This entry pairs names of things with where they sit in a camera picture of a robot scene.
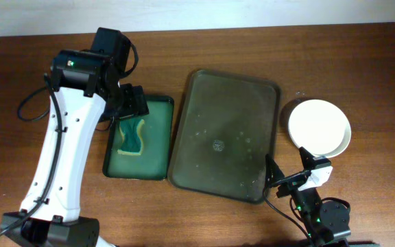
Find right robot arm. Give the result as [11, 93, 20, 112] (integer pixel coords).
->
[262, 147, 378, 247]

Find small green water tray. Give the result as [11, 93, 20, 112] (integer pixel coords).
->
[102, 95, 174, 180]

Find green and yellow sponge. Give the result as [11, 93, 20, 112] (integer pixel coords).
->
[117, 118, 145, 156]

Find large brown serving tray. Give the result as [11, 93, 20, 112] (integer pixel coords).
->
[167, 69, 281, 204]

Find white plate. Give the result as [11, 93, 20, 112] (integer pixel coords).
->
[287, 99, 352, 158]

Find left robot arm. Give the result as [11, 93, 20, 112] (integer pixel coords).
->
[0, 27, 149, 246]

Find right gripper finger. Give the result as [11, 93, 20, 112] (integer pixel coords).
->
[298, 147, 315, 170]
[265, 154, 284, 187]

